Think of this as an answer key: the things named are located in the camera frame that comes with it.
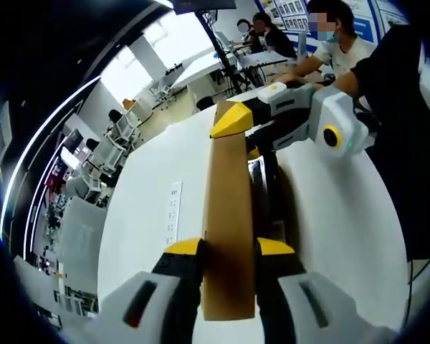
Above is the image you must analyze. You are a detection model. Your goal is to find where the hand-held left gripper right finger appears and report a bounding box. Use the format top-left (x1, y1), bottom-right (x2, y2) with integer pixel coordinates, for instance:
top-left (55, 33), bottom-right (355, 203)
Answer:
top-left (254, 236), bottom-right (391, 344)

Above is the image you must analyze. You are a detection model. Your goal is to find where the white power strip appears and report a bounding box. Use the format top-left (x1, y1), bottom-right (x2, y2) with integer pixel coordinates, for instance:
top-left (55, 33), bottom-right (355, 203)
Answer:
top-left (163, 181), bottom-right (183, 247)

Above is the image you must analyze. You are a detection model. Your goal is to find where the dark cable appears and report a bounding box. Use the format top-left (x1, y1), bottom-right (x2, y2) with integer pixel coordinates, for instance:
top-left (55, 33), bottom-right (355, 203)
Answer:
top-left (407, 259), bottom-right (422, 323)

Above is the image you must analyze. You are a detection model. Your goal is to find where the white partition panel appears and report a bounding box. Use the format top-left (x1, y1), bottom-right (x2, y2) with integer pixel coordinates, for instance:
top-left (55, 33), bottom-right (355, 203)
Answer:
top-left (62, 196), bottom-right (107, 287)

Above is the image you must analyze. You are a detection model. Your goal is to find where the large dark display screen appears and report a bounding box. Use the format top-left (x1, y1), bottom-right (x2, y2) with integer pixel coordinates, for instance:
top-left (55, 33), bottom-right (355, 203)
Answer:
top-left (171, 0), bottom-right (237, 16)

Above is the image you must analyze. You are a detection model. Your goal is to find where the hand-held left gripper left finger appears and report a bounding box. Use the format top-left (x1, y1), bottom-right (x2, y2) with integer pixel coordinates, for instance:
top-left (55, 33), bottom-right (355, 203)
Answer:
top-left (85, 236), bottom-right (206, 344)

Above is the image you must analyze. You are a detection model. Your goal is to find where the blue white wall poster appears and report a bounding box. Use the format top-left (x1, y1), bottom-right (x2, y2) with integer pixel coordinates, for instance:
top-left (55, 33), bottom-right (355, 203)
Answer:
top-left (254, 0), bottom-right (393, 49)

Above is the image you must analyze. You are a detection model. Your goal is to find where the brown cardboard shoe box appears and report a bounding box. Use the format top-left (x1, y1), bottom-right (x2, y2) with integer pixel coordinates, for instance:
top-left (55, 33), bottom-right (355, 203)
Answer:
top-left (201, 101), bottom-right (304, 321)

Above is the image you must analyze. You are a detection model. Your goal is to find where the black display stand pole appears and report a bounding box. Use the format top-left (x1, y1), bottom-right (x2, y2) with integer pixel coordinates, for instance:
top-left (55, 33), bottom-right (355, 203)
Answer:
top-left (196, 10), bottom-right (250, 95)

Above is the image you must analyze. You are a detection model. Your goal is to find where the person in black shirt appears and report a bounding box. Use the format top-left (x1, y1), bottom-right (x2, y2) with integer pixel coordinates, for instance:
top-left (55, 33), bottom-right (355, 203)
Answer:
top-left (354, 24), bottom-right (430, 262)

